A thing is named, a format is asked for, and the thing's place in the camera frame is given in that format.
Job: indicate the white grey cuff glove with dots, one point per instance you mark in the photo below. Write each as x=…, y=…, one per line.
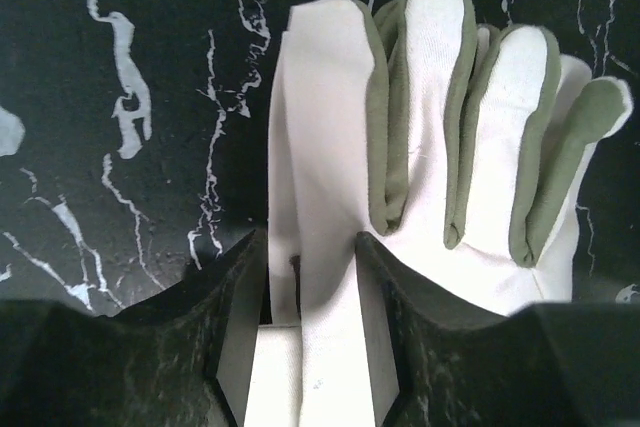
x=461, y=147

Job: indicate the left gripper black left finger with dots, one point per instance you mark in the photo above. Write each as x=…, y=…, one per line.
x=183, y=357

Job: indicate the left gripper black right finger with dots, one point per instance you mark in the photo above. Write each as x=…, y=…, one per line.
x=553, y=364

